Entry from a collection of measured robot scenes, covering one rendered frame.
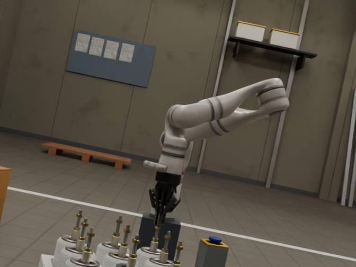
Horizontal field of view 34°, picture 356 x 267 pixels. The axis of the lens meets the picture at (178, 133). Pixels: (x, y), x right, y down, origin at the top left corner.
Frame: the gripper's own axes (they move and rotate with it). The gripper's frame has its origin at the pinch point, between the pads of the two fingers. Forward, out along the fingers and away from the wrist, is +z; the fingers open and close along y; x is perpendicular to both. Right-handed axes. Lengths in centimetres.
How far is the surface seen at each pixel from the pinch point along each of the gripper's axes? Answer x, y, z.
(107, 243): 12.6, 6.1, 9.9
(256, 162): -650, 536, 2
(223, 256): -14.4, -15.2, 6.9
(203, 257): -9.4, -12.1, 8.2
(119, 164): -327, 478, 33
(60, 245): 26.4, 8.8, 11.4
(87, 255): 31.9, -12.9, 7.8
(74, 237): 22.3, 8.7, 8.9
